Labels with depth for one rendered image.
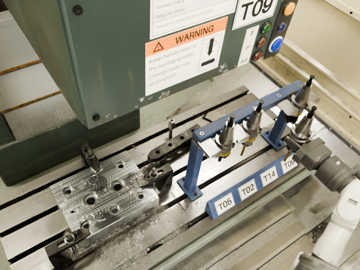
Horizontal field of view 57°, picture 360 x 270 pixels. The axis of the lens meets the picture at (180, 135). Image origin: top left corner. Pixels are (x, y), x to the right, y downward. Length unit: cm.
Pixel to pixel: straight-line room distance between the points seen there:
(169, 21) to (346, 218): 74
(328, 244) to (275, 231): 44
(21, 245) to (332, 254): 94
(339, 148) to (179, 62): 122
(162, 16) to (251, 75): 140
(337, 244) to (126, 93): 75
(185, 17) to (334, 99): 118
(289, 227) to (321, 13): 89
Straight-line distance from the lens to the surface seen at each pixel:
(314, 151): 109
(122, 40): 48
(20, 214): 129
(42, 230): 124
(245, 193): 127
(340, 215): 104
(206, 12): 54
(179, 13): 51
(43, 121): 144
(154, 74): 55
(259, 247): 140
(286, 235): 148
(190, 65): 59
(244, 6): 60
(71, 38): 44
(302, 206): 158
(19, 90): 130
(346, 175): 106
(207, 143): 100
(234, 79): 187
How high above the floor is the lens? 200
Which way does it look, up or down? 51 degrees down
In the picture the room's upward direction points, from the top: 7 degrees clockwise
